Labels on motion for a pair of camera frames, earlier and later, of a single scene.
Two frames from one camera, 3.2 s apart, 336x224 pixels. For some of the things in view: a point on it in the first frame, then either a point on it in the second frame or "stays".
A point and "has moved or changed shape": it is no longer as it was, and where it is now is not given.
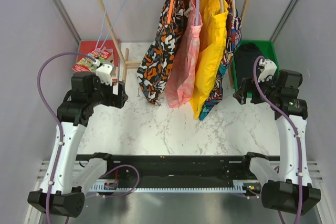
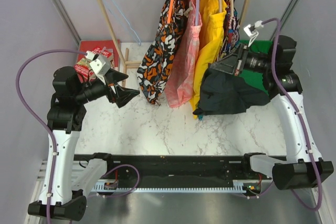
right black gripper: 248,84 -> 227,64
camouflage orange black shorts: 155,70 stays
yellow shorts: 214,22 stays
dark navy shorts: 244,56 has moved or changed shape
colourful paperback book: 84,64 stays
